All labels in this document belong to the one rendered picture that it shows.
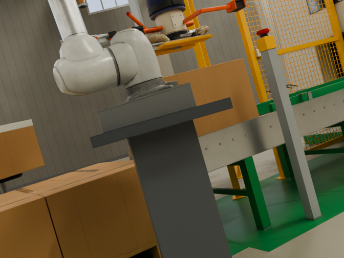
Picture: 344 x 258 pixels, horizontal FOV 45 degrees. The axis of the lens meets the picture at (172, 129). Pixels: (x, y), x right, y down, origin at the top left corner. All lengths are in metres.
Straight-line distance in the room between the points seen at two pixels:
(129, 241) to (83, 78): 0.94
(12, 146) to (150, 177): 2.11
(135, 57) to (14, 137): 2.10
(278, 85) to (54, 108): 8.59
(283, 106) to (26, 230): 1.39
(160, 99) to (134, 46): 0.24
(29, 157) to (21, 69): 7.20
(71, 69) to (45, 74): 9.03
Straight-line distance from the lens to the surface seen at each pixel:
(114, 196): 2.10
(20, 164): 3.53
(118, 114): 1.49
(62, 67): 1.56
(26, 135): 3.61
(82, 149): 10.40
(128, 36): 1.62
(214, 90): 2.39
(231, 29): 11.06
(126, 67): 1.58
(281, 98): 2.25
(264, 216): 2.38
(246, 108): 2.50
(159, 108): 1.50
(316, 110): 2.68
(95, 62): 1.56
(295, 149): 2.28
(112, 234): 2.11
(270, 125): 2.41
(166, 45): 2.36
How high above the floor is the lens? 0.75
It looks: 2 degrees down
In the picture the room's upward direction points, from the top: 16 degrees counter-clockwise
